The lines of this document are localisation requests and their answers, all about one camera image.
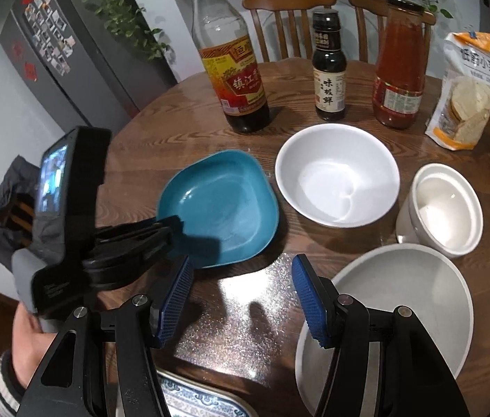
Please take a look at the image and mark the small dark soy sauce bottle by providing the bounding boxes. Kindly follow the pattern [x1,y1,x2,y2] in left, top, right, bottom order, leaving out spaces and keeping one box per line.
[311,8,347,121]

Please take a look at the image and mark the white bowl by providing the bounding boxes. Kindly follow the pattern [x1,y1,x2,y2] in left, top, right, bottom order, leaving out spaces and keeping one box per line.
[274,123,401,229]

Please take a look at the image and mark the cluster of fridge magnets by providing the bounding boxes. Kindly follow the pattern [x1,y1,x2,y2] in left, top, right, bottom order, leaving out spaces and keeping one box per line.
[21,0,76,74]

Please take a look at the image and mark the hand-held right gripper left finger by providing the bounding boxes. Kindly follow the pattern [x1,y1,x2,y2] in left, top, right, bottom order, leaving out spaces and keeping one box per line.
[16,254,195,417]

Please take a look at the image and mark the vinegar bottle with yellow cap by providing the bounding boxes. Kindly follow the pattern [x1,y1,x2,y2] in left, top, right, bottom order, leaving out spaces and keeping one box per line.
[177,0,272,135]

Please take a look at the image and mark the grey refrigerator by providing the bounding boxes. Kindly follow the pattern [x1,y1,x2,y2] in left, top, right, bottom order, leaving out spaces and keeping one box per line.
[0,0,180,131]

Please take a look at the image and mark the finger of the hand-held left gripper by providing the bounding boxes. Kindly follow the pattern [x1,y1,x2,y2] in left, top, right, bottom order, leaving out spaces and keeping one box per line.
[93,214,185,248]
[80,226,175,291]

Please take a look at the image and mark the person's left hand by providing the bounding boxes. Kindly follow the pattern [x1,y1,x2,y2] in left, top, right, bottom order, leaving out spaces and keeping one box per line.
[12,302,65,389]

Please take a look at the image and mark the large grey-white bowl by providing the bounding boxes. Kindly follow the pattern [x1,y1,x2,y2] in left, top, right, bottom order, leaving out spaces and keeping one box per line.
[295,243,475,415]

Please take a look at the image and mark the teal bowl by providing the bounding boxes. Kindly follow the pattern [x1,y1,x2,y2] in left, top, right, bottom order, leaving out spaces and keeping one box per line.
[156,149,281,269]

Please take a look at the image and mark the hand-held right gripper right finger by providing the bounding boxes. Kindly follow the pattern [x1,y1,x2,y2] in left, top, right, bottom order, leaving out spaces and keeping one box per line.
[290,254,472,417]

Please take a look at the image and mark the red sauce bottle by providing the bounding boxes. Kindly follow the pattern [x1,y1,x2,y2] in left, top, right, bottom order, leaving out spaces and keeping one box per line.
[372,0,428,129]

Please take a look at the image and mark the wooden dining chair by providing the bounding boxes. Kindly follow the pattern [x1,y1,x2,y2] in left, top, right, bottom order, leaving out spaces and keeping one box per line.
[348,0,437,62]
[242,0,338,64]

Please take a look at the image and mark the wooden chair with slats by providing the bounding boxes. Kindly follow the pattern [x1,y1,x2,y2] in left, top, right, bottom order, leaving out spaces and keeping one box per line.
[0,193,34,259]

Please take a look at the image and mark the blue patterned plate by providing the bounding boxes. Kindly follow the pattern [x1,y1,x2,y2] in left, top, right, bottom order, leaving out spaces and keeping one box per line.
[155,367,258,417]

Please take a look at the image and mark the white and orange flour bag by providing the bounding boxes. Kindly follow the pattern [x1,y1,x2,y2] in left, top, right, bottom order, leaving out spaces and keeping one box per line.
[425,31,490,152]

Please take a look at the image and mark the white ceramic cup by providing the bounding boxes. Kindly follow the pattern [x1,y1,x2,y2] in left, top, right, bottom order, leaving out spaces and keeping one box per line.
[395,163,484,258]

